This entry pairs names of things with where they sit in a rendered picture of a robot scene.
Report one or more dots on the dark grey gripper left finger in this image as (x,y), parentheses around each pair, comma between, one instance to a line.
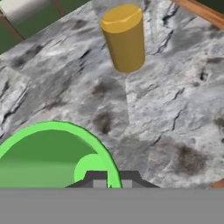
(96,178)

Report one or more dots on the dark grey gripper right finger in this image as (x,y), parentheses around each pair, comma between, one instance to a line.
(131,178)

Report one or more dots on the green cup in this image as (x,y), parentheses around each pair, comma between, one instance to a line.
(43,151)

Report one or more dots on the wooden stool with white seat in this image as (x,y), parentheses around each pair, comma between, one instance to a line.
(23,10)

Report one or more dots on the brown wooden stool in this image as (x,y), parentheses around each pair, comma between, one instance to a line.
(201,11)
(218,184)

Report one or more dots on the yellow cylindrical pitcher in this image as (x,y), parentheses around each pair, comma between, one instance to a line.
(125,38)

